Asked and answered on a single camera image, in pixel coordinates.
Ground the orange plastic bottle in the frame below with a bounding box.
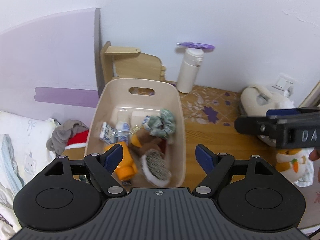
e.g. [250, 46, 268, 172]
[115, 141, 138, 185]

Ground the blue white tissue pack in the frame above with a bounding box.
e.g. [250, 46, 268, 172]
[99, 122, 118, 145]
[116, 121, 130, 145]

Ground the brown hedgehog plush toy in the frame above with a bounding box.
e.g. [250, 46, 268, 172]
[129, 128, 171, 187]

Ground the green striped scrunchie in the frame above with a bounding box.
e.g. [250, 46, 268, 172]
[142, 108, 176, 140]

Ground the clear plastic packaged pad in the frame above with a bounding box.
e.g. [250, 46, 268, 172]
[116, 108, 160, 129]

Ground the cream fluffy slipper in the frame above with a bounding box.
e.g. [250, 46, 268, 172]
[239, 85, 295, 116]

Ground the orange white hamster plush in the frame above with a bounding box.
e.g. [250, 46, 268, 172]
[276, 148, 314, 187]

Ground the red santa hat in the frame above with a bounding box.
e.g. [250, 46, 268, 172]
[65, 130, 89, 150]

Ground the grey cloth on bed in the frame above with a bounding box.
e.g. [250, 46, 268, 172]
[46, 120, 89, 155]

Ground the floral transparent table mat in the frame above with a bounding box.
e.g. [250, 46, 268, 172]
[179, 85, 240, 127]

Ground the beige plastic storage bin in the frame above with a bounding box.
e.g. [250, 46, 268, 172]
[85, 79, 186, 187]

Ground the white patterned bedding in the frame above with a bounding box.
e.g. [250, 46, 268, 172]
[1, 112, 56, 239]

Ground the white thermos bottle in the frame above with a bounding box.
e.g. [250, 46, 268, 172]
[176, 48, 204, 94]

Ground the wooden phone stand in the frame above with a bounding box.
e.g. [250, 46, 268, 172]
[100, 42, 166, 83]

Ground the white lilac board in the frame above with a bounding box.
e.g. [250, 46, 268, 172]
[1, 8, 100, 124]

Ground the white wall socket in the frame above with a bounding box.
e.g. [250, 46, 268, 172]
[271, 73, 298, 97]

